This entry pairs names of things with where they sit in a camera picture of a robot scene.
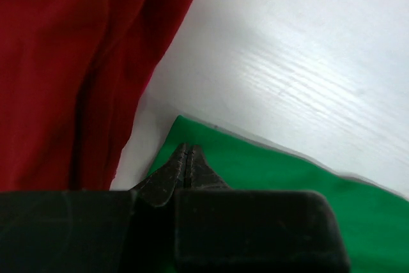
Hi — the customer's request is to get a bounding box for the folded red t-shirt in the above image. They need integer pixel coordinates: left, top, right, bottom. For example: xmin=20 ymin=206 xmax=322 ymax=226
xmin=1 ymin=0 xmax=193 ymax=191

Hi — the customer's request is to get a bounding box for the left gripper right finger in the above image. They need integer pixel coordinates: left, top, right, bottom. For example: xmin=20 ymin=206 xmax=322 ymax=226
xmin=174 ymin=145 xmax=351 ymax=272

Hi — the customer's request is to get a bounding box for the green t-shirt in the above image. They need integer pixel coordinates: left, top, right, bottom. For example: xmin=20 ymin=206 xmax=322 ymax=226
xmin=143 ymin=116 xmax=408 ymax=272

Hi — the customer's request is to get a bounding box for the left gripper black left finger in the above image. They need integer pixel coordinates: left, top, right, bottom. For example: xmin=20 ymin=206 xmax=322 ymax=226
xmin=1 ymin=144 xmax=187 ymax=272

